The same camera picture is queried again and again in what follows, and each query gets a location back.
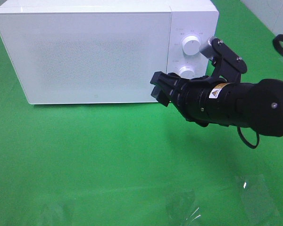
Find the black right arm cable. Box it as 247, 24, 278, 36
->
237, 32, 283, 149

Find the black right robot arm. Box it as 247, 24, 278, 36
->
150, 72, 283, 137

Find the white microwave oven body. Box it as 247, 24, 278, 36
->
0, 0, 220, 103

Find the white microwave knob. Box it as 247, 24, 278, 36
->
178, 66, 196, 79
182, 35, 201, 56

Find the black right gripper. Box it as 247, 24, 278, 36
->
150, 71, 217, 127

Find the white microwave door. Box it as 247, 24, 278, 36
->
0, 13, 171, 105

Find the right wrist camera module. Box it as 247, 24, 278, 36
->
200, 36, 247, 83

